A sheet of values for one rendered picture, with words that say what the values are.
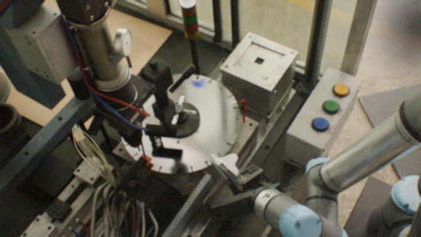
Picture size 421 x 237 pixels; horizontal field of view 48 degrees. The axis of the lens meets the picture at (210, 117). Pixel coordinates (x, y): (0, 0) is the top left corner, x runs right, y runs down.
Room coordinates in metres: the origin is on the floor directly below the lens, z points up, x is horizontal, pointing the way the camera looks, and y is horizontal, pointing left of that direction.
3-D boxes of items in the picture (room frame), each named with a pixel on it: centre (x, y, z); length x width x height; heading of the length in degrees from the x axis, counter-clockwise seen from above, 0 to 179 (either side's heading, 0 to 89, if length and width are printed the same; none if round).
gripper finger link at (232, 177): (0.54, -0.03, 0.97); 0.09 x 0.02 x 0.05; 30
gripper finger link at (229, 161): (0.59, -0.03, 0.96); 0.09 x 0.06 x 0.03; 30
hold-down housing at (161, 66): (0.67, 0.11, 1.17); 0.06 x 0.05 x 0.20; 133
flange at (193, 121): (0.75, 0.08, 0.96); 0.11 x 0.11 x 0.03
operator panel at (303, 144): (0.78, -0.33, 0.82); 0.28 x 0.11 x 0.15; 142
